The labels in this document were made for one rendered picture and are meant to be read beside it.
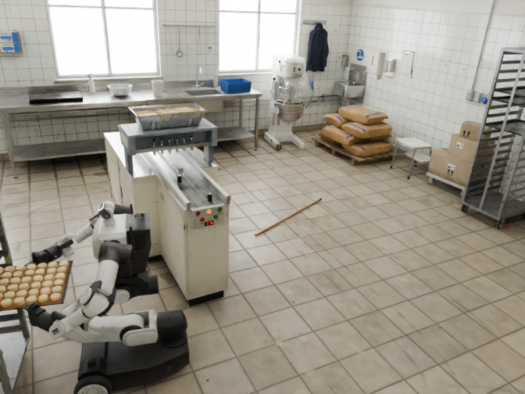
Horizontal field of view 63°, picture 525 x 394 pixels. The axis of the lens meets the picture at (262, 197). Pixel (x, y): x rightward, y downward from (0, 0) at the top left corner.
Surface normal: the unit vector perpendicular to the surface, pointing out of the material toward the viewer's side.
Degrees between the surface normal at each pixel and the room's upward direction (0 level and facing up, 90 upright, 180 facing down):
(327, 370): 0
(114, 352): 0
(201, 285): 90
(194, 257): 90
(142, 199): 90
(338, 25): 90
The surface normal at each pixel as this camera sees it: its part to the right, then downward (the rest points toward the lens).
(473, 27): -0.90, 0.15
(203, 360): 0.04, -0.91
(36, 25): 0.44, 0.40
